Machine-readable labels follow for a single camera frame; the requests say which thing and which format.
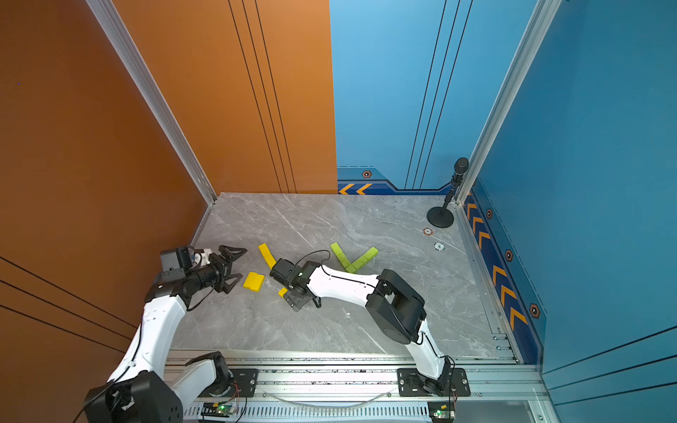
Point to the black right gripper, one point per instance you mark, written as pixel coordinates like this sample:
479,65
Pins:
295,302

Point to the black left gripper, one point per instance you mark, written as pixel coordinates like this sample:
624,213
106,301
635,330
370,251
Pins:
226,272

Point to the yellow long block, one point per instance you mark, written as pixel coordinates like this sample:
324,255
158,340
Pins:
254,282
264,249
272,262

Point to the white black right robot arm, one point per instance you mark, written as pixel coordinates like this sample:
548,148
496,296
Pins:
397,309

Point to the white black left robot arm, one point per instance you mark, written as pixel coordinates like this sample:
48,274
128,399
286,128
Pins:
137,390

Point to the green circuit board left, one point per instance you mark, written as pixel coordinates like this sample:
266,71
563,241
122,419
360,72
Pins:
218,410

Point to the green circuit board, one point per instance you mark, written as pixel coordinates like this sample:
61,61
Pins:
218,410
440,412

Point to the black microphone stand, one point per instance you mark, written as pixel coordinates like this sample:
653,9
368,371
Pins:
442,216

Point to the green circuit board right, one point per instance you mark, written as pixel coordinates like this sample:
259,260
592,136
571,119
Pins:
440,412

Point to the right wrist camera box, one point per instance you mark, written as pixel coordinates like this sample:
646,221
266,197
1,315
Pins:
285,272

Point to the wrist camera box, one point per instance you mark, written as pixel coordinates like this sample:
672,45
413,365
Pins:
285,272
185,258

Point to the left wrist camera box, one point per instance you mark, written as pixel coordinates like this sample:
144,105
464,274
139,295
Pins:
185,258

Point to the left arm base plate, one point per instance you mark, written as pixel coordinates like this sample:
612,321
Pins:
240,383

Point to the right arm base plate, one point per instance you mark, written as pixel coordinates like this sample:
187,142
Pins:
452,382

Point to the aluminium front rail frame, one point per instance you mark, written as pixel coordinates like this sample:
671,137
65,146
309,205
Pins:
325,387

